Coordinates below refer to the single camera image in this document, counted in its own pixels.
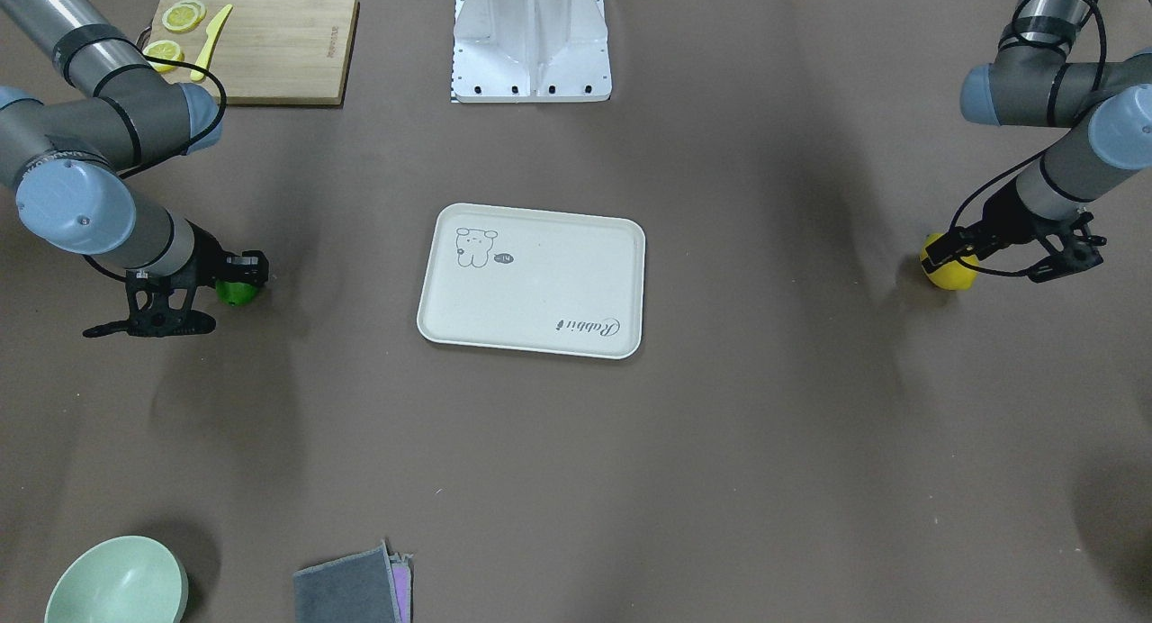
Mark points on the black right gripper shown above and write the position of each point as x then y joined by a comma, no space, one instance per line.
210,255

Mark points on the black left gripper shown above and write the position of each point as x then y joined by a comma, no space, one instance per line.
997,220

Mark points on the green lime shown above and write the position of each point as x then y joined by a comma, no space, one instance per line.
235,293

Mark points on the yellow lemon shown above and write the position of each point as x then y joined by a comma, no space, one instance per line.
950,277

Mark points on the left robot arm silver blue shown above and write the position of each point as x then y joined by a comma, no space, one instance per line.
1051,70

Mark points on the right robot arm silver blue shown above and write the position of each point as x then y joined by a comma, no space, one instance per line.
68,164

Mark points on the cream rectangular tray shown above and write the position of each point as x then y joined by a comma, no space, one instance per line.
544,282

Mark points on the lemon slice on board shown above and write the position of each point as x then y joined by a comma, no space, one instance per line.
163,55

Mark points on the wooden cutting board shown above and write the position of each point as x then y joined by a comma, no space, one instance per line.
273,52

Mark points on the yellow plastic knife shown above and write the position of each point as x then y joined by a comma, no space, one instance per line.
212,33

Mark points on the mint green bowl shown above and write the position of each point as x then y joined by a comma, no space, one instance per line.
123,579

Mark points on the grey folded cloth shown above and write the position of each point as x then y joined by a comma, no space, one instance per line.
372,586

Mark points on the white pedestal column base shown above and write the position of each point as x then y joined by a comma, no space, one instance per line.
530,51

